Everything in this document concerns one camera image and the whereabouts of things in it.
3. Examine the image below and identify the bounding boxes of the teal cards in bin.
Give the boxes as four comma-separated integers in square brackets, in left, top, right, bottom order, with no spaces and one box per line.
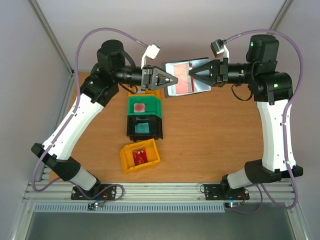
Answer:
[135,122,150,135]

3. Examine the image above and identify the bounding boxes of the red card in bin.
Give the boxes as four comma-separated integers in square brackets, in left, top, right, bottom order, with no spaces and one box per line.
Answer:
[132,149,148,166]

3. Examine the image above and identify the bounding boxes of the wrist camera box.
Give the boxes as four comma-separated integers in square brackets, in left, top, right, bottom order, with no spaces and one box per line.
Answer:
[141,44,161,69]
[210,39,230,59]

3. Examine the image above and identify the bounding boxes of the white red-circle cards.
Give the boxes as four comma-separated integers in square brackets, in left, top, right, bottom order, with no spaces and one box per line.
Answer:
[133,103,146,113]

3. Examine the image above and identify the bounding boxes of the yellow plastic bin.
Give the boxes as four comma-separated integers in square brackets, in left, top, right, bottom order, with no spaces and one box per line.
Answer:
[128,86,161,99]
[119,139,161,174]

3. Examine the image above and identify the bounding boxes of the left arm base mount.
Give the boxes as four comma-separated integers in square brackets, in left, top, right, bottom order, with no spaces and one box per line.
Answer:
[70,183,117,201]

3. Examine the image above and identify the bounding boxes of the aluminium front rail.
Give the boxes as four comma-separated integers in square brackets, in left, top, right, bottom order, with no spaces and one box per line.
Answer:
[22,182,295,203]

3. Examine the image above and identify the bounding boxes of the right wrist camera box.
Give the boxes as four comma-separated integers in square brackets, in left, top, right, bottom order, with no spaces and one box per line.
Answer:
[210,39,230,59]

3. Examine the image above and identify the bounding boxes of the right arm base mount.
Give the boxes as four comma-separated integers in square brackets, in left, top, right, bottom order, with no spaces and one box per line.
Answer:
[200,184,250,201]

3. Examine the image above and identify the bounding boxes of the green plastic bin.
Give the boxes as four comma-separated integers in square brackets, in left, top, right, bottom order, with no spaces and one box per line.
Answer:
[127,95,162,118]

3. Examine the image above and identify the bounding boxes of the far yellow plastic bin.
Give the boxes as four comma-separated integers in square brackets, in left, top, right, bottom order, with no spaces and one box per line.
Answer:
[128,86,161,99]

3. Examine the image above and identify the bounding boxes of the near yellow plastic bin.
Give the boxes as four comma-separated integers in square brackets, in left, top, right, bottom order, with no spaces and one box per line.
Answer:
[119,139,161,174]

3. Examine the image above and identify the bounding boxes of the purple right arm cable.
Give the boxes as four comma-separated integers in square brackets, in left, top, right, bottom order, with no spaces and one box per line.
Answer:
[224,29,305,215]

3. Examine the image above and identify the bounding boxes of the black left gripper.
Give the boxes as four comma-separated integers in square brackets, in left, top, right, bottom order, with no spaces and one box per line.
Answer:
[114,64,179,92]

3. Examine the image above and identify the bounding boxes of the slotted grey cable duct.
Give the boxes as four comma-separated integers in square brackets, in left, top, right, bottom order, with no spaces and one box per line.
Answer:
[34,202,225,214]

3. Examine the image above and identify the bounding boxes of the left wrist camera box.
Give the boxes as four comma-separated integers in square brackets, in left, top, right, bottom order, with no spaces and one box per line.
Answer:
[141,44,161,69]

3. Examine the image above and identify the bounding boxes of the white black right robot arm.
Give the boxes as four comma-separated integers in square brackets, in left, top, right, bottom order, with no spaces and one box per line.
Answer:
[189,34,303,199]

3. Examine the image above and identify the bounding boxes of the black plastic bin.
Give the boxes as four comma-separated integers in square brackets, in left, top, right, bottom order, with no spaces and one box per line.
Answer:
[126,114,163,142]

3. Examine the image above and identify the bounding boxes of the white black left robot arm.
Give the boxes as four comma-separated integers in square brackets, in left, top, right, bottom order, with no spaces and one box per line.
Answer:
[31,39,178,199]

